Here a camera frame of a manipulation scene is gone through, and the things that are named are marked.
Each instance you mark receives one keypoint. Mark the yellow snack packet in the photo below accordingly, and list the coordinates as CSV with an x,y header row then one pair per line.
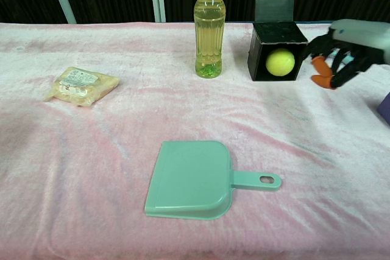
x,y
82,86

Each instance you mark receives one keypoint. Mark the yellow tennis ball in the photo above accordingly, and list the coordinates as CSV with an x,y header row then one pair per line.
x,y
280,62

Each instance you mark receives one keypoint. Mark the teal toy hammer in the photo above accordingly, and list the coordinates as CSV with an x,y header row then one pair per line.
x,y
345,58

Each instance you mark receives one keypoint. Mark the black open cardboard box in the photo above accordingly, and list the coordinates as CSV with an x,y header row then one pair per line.
x,y
274,33

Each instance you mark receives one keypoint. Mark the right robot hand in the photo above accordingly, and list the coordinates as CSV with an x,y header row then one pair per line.
x,y
362,36

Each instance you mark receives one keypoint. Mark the pink fleece blanket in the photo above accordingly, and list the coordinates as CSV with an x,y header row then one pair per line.
x,y
91,156

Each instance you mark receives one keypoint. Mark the teal plastic dustpan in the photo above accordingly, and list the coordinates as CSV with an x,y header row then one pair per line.
x,y
189,177

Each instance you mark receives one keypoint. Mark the purple foam cube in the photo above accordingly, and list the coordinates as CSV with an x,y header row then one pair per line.
x,y
385,109

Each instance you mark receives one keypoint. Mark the green tea plastic bottle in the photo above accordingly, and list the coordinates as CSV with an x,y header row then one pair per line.
x,y
209,34

